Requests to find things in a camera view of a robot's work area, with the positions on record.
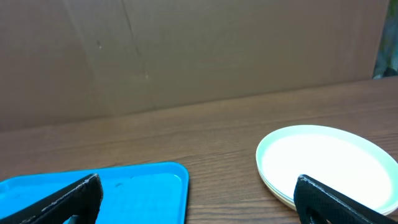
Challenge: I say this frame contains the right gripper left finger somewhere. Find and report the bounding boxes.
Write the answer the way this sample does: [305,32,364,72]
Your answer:
[1,173,103,224]

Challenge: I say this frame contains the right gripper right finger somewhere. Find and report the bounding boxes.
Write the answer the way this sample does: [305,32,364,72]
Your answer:
[294,175,397,224]

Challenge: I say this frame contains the light blue plate with stain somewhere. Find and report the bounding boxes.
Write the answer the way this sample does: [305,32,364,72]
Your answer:
[255,125,397,215]

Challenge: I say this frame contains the teal plastic serving tray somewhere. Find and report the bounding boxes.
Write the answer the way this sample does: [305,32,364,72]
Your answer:
[1,162,189,224]

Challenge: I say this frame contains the cardboard panel at back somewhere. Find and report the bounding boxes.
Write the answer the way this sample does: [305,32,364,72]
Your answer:
[1,0,389,131]

